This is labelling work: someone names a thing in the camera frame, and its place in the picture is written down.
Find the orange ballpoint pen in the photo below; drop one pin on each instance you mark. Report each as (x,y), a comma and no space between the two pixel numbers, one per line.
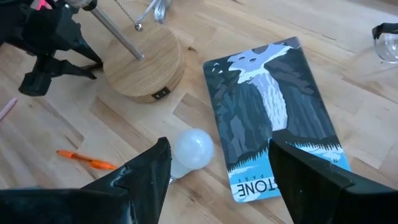
(99,164)

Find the white light bulb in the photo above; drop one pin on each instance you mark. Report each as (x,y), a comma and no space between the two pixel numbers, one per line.
(194,149)

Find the clear safety glasses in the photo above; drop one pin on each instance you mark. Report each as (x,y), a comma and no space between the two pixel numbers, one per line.
(387,46)

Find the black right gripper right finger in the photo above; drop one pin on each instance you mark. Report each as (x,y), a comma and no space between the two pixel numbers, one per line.
(317,193)

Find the wooden base metal pole lamp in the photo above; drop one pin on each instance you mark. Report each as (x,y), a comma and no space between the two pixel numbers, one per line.
(146,71)

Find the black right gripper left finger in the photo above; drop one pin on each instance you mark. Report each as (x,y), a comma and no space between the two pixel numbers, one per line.
(133,193)

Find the pale pink pencil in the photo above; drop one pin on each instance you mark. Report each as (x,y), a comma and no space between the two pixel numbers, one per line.
(7,107)

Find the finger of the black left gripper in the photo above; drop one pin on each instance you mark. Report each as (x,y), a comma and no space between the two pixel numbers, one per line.
(84,46)
(46,67)

